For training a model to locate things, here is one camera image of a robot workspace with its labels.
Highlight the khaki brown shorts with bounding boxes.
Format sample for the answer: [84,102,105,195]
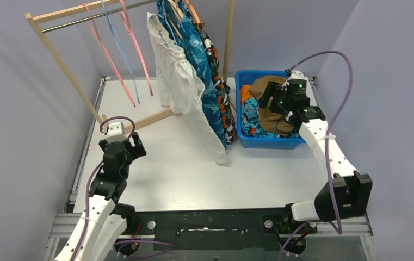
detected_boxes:
[250,74,298,137]

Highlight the light blue shark print shorts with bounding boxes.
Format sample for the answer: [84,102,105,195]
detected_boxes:
[241,96,300,139]

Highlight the white shorts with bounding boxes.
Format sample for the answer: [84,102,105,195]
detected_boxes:
[146,13,230,165]

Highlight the light blue hanger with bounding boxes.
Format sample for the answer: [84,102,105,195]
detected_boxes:
[156,1,181,48]
[101,0,140,104]

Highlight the thick pink hanger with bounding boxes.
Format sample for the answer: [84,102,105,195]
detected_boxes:
[119,0,154,97]

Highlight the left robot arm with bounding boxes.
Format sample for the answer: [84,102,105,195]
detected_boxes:
[55,132,147,260]

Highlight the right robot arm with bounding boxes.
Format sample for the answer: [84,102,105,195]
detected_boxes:
[258,79,373,232]

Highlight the orange camouflage shorts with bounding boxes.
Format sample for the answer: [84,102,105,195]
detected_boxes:
[194,23,237,144]

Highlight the dark blue leaf print shorts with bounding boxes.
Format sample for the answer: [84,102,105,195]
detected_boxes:
[165,1,226,146]

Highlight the orange hanger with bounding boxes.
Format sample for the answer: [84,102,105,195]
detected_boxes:
[185,0,204,25]

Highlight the wooden clothes rack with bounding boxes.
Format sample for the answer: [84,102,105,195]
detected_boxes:
[25,1,236,130]

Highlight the blue plastic bin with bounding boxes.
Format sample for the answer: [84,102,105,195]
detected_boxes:
[234,70,305,150]

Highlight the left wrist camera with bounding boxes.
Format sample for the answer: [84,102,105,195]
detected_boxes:
[105,122,127,144]

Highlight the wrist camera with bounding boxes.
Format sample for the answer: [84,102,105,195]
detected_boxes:
[105,122,127,144]
[286,69,306,82]

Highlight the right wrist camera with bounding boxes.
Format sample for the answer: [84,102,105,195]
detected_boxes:
[286,69,306,82]

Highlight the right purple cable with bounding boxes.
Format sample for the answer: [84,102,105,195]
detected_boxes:
[279,50,354,261]

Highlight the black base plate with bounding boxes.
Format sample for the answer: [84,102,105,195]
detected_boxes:
[123,207,318,251]

